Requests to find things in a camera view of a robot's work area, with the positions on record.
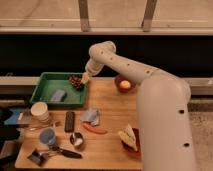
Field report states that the crumpled blue cloth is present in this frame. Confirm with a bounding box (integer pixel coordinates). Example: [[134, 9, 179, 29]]
[[80, 108, 100, 126]]

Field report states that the purple bowl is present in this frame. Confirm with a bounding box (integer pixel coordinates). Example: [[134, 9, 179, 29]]
[[114, 75, 136, 93]]

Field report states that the black handled utensil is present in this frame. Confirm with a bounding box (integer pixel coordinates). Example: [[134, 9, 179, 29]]
[[50, 146, 82, 159]]

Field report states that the stack of paper cups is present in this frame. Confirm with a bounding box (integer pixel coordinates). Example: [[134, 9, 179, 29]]
[[30, 102, 50, 123]]

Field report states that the red bowl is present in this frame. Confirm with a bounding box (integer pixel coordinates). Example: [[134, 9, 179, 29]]
[[121, 128, 141, 158]]

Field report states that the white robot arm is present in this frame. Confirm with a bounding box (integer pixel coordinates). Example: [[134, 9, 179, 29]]
[[85, 41, 197, 171]]

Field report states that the blue sponge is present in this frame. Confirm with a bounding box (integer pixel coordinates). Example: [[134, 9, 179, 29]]
[[50, 90, 66, 102]]

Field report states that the green plastic tray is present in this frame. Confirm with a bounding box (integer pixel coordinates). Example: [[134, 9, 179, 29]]
[[30, 72, 87, 108]]

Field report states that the black remote control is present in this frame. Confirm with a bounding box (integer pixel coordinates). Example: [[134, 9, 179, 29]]
[[64, 111, 75, 133]]

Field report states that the blue box at left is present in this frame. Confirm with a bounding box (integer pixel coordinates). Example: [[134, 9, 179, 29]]
[[4, 108, 31, 125]]

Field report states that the small metal cup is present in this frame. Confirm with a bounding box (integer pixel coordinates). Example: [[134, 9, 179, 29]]
[[70, 132, 84, 148]]

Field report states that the black binder clip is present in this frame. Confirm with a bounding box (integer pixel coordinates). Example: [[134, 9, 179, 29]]
[[28, 149, 45, 166]]

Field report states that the orange fruit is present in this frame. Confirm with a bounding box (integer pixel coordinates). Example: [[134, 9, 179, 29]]
[[119, 80, 131, 89]]

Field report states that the yellow sandwich wedge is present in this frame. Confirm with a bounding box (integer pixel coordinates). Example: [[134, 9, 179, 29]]
[[118, 124, 138, 151]]

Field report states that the dark red grape bunch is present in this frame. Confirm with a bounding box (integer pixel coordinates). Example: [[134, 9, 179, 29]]
[[69, 75, 84, 90]]

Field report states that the blue plastic cup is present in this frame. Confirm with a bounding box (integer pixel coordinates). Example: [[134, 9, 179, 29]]
[[39, 128, 56, 146]]

